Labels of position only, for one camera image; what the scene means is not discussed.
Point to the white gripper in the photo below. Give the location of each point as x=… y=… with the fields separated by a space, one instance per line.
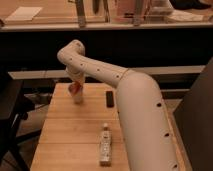
x=76 y=76

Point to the black office chair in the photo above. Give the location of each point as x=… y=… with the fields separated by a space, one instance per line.
x=14 y=108

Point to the white remote control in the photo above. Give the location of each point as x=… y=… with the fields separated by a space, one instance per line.
x=105 y=146

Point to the small black rectangular block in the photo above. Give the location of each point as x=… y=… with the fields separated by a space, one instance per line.
x=109 y=99

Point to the dark panel at right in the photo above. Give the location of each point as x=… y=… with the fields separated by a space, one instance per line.
x=194 y=118

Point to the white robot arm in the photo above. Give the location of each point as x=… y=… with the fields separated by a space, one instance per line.
x=141 y=109

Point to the white paper sheet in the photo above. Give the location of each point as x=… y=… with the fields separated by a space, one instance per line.
x=24 y=14

